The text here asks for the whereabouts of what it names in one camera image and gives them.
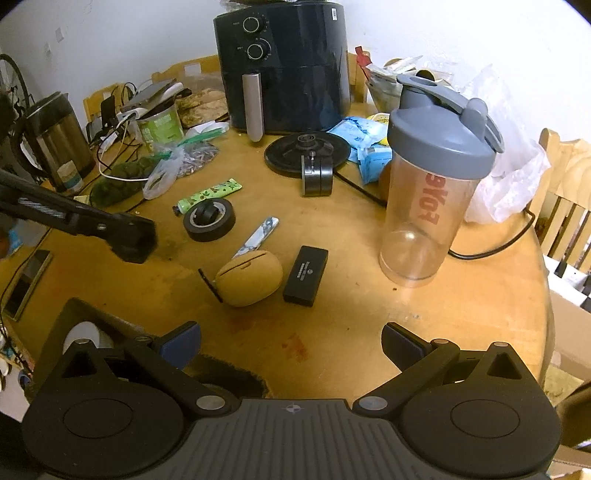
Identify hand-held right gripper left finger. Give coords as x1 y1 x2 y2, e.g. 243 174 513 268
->
60 322 241 418

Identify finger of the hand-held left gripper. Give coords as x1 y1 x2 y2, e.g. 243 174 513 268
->
0 168 158 265

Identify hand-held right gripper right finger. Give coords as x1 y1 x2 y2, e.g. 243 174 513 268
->
353 322 532 418

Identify bag of green pieces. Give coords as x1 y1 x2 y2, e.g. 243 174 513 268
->
90 154 162 208

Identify green hand cream tube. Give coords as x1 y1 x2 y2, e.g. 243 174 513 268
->
173 181 243 217

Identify tan pouch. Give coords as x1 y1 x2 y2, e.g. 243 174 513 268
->
198 250 283 308

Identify bag of sunflower seeds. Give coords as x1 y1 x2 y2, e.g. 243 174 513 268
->
143 138 220 200

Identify green can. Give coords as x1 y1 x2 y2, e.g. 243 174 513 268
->
136 104 184 155

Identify smartphone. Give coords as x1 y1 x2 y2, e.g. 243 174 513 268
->
2 249 54 323

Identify black rectangular box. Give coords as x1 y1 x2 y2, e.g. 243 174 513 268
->
283 246 329 306

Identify stainless steel kettle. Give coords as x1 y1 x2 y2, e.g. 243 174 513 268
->
11 91 97 193

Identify clear shaker bottle grey lid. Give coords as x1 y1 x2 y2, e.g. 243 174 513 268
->
379 74 505 288

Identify brown paper bags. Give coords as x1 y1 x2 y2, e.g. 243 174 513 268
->
175 88 229 128

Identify cardboard box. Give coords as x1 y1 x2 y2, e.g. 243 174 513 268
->
545 286 591 367

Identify black kettle base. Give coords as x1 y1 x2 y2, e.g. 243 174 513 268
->
264 131 352 178

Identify small black tape roll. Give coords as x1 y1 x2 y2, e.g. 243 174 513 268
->
300 154 334 198

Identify small blue packet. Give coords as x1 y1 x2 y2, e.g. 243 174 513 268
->
347 143 393 184

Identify bicycle wheel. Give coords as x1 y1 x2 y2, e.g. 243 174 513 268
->
0 53 35 121

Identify white plastic bag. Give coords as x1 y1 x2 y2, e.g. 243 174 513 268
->
464 65 552 224

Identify large blue packet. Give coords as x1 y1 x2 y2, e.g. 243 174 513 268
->
332 116 391 148

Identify dark blue air fryer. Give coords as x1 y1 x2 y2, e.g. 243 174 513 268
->
212 0 350 141

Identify white cable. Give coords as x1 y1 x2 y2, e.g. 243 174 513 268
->
98 115 148 184

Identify black power cable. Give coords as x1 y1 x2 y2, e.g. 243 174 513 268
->
332 171 536 261

